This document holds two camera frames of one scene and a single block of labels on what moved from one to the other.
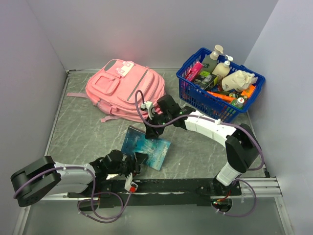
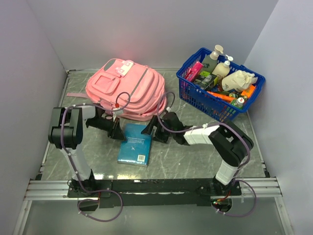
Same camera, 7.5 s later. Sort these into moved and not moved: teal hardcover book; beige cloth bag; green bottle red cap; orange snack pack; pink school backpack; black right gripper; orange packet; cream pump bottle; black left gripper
Moved: teal hardcover book; black left gripper; black right gripper
Not moved: green bottle red cap; orange packet; beige cloth bag; cream pump bottle; orange snack pack; pink school backpack
